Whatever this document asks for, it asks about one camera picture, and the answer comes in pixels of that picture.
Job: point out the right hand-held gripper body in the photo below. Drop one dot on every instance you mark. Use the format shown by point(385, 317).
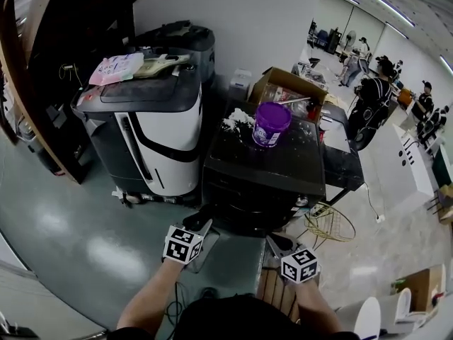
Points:
point(299, 266)

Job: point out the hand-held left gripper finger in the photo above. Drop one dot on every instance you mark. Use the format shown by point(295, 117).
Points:
point(206, 230)
point(196, 221)

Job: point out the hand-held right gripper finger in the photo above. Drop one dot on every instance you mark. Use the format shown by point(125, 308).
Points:
point(276, 251)
point(286, 243)

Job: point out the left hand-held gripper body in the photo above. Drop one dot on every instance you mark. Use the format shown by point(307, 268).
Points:
point(180, 246)

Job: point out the person's right forearm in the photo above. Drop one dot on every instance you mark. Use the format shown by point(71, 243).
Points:
point(318, 306)

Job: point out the person's left forearm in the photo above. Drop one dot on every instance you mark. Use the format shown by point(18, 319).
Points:
point(152, 296)

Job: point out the black cabinet appliance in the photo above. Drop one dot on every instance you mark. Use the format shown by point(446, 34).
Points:
point(265, 168)

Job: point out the open brown cardboard box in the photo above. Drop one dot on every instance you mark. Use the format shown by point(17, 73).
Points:
point(283, 78)

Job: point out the grey black machine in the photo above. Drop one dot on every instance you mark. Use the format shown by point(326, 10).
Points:
point(191, 41)

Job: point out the wooden slatted pallet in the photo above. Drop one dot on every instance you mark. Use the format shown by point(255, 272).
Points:
point(276, 292)

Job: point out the person's black clothing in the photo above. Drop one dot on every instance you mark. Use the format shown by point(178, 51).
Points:
point(240, 321)

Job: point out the white round appliance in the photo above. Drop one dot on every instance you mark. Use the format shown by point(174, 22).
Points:
point(361, 317)

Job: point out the black table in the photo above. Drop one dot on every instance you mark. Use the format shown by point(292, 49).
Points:
point(343, 168)

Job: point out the white floor socket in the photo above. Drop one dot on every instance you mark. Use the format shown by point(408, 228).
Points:
point(380, 218)

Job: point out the white black floor scrubber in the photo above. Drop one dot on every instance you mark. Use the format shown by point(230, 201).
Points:
point(163, 126)

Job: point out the white powder pile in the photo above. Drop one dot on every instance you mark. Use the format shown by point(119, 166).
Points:
point(237, 120)

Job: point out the red tool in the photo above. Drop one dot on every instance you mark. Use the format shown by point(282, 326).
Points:
point(321, 135)

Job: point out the white toilet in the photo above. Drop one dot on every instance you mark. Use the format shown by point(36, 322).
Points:
point(403, 310)

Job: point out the purple plastic bucket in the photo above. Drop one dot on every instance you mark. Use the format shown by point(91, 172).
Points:
point(270, 126)

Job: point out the large brown cardboard box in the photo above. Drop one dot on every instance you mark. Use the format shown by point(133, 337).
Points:
point(421, 287)

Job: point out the dark red clamp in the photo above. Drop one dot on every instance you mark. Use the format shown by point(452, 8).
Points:
point(314, 109)

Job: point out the metal rod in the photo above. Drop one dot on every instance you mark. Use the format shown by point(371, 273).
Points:
point(293, 100)

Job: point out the white plastic canister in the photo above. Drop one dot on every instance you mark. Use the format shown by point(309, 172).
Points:
point(240, 83)

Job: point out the white cabinet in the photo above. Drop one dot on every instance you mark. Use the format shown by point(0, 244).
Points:
point(412, 161)

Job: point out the beige plastic part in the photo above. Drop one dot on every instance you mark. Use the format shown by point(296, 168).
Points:
point(159, 66)

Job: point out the pink packet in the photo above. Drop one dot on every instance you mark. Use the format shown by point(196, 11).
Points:
point(115, 67)

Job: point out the curved wooden staircase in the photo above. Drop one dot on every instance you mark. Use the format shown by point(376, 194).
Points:
point(42, 83)

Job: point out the standing fan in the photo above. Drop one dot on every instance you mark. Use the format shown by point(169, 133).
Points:
point(350, 41)

